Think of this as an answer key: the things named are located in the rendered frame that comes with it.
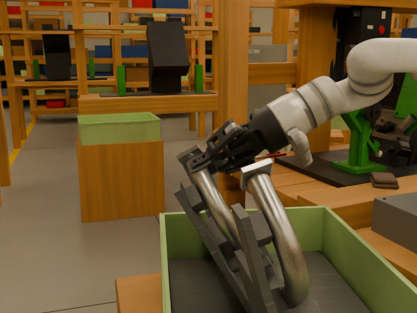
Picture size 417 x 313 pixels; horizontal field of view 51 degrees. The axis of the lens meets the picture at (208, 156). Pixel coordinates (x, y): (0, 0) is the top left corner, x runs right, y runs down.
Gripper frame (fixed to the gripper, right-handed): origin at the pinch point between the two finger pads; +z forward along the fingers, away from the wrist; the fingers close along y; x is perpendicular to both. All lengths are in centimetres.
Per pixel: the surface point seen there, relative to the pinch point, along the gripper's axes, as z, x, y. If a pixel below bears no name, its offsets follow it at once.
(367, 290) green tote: -15.1, 24.4, -32.4
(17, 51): 311, -805, -542
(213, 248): 4.8, 11.7, -4.3
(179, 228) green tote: 15.0, -7.1, -32.3
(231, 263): 3.6, 13.8, -8.5
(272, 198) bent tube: -7.2, 15.9, 12.5
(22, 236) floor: 161, -136, -194
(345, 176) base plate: -35, -19, -88
